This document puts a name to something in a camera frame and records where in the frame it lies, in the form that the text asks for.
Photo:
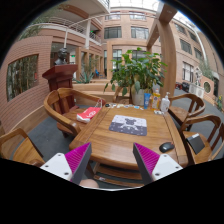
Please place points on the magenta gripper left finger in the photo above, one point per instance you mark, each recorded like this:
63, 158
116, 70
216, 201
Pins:
70, 166

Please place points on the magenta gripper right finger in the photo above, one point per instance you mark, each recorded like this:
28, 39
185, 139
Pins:
153, 166

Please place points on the black computer mouse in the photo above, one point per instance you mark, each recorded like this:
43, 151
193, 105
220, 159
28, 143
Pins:
167, 146

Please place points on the grey patterned mouse pad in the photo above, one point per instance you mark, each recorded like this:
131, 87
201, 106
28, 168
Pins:
129, 125

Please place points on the wooden square table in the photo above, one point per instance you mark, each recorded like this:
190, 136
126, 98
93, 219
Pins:
113, 151

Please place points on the black notebook on chair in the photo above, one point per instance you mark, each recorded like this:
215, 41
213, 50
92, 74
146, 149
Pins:
196, 143

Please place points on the red and white bag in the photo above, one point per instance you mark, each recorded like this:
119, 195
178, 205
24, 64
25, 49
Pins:
89, 113

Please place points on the wooden chair near right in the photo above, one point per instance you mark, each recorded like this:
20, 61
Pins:
213, 144

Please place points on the wooden chair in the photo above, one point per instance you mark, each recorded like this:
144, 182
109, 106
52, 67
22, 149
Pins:
196, 107
213, 144
17, 146

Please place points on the wooden chair near left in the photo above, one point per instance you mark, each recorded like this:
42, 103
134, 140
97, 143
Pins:
17, 146

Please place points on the wooden armchair far left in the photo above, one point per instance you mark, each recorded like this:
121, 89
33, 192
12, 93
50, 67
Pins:
60, 105

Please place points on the white pump bottle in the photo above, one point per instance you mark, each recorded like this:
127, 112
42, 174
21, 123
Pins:
165, 102

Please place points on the white plant pot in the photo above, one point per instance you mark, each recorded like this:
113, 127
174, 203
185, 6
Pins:
137, 97

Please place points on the yellow bottle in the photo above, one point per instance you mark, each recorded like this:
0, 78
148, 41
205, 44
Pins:
156, 99

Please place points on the blue tube bottle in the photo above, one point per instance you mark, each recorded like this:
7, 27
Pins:
146, 100

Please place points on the wooden chair far right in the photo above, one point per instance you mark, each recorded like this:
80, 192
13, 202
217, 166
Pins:
196, 107

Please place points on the green potted plant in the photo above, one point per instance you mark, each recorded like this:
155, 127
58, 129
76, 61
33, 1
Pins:
138, 74

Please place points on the dark bust statue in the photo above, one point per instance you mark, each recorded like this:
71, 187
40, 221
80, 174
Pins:
62, 57

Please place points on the wooden pillar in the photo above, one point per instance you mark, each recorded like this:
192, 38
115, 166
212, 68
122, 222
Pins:
161, 29

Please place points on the red wooden pedestal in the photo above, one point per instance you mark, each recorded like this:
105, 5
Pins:
60, 76

